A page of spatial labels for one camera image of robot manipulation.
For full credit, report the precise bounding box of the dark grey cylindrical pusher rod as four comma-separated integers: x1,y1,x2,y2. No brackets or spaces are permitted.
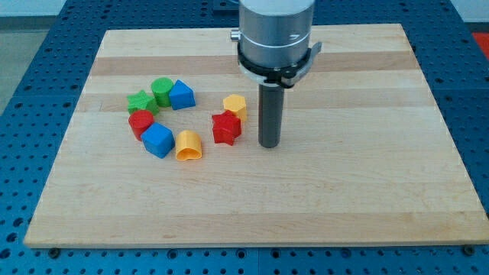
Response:
258,85,284,148

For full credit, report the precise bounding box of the yellow hexagon block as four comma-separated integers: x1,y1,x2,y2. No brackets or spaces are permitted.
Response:
223,94,248,121

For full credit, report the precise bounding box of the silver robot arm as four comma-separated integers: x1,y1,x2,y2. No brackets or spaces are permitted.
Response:
230,0,322,148

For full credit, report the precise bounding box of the red star block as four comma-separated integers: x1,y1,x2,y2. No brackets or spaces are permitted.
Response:
212,110,241,146

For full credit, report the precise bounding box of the blue triangle block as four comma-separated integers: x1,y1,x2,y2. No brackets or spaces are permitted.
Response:
169,79,196,110

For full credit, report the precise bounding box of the yellow heart block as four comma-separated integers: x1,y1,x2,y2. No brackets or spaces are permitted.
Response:
176,130,202,161

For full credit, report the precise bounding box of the green cylinder block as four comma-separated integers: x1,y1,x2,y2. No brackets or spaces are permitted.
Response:
151,77,174,107

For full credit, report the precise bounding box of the wooden board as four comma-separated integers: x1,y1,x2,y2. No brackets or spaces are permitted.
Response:
24,24,488,248

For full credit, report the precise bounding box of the blue cube block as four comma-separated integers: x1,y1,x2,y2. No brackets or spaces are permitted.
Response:
141,122,175,158

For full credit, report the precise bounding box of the green star block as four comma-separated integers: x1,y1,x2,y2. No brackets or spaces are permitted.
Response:
127,90,160,115

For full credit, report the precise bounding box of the red cylinder block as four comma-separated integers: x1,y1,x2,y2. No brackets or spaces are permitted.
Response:
128,110,154,141

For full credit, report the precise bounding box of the blue perforated metal table plate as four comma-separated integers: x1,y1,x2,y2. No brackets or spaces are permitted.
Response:
1,1,488,274

